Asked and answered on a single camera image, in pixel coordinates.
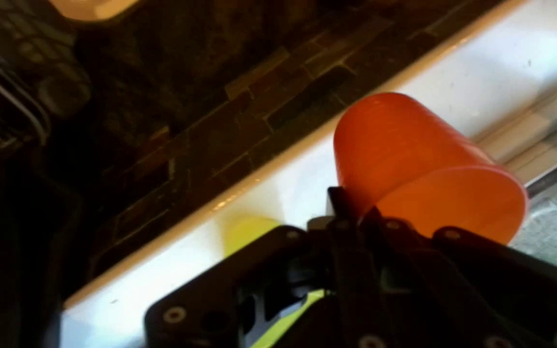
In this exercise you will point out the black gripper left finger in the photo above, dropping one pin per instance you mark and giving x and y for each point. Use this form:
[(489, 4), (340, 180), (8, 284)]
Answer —
[(226, 301)]

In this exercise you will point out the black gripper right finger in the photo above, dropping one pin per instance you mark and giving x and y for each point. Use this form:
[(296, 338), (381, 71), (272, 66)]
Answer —
[(483, 296)]

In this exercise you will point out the orange plastic cup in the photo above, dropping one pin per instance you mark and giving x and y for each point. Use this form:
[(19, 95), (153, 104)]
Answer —
[(406, 155)]

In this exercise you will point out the yellow round object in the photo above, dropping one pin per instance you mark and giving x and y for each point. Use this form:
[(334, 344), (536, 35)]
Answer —
[(247, 230)]

